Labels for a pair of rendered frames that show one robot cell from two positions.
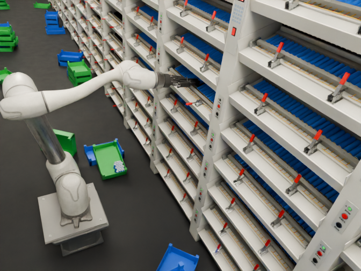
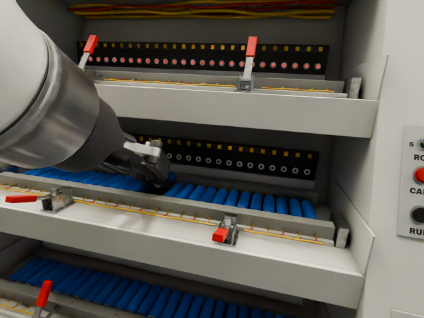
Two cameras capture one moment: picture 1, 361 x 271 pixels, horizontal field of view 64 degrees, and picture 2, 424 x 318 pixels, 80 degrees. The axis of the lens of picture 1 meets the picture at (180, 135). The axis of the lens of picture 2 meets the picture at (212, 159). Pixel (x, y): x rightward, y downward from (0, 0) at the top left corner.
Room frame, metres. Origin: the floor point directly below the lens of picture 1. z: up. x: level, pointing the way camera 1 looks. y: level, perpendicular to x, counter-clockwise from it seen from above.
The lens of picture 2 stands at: (1.19, 0.19, 0.98)
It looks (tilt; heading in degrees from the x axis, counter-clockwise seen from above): 5 degrees up; 314
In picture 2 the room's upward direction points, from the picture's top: 8 degrees clockwise
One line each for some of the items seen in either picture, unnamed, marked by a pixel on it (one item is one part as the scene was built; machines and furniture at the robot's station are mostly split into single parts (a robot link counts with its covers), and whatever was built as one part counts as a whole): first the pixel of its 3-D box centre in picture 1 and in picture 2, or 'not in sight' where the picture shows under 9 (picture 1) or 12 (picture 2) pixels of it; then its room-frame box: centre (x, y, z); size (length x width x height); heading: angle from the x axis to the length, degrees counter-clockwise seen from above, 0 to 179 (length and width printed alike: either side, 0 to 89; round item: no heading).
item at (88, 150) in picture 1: (103, 151); not in sight; (1.93, 0.65, 0.04); 0.30 x 0.20 x 0.08; 122
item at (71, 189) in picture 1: (72, 191); not in sight; (1.12, 0.58, 0.39); 0.18 x 0.16 x 0.22; 34
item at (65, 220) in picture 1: (75, 211); not in sight; (1.10, 0.57, 0.25); 0.22 x 0.18 x 0.06; 23
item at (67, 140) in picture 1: (57, 142); not in sight; (1.90, 1.04, 0.10); 0.30 x 0.08 x 0.20; 82
